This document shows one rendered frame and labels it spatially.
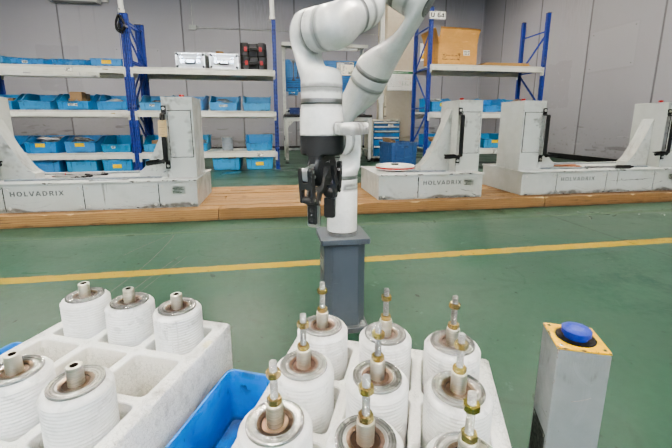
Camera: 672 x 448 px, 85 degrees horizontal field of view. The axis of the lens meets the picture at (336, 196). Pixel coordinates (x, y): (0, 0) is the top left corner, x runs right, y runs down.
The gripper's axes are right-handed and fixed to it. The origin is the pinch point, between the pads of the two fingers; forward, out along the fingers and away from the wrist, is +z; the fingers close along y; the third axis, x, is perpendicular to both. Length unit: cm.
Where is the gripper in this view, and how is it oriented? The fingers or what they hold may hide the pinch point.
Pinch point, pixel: (322, 214)
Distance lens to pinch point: 66.0
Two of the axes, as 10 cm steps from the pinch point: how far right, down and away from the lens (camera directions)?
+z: 0.0, 9.8, 2.0
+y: -3.8, 1.8, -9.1
